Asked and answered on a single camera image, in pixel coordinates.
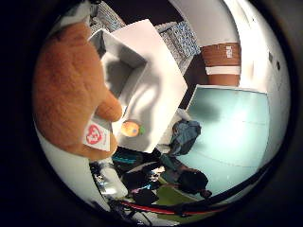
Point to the white open box container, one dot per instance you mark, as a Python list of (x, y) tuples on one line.
[(121, 67)]

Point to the orange round plush toy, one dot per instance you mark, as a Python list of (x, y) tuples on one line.
[(130, 128)]

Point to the brown cardboard box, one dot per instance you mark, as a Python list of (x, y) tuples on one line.
[(222, 63)]

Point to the person in dark clothes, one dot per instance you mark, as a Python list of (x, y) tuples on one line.
[(189, 179)]

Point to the dark blue-grey jacket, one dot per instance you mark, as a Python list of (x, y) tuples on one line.
[(184, 135)]

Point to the brown plush bear toy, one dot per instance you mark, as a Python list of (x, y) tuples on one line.
[(67, 88)]

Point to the blue patterned fabric bin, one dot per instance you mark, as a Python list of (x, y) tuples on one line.
[(181, 42)]

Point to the patterned grey woven basket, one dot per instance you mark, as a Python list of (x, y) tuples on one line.
[(109, 15)]

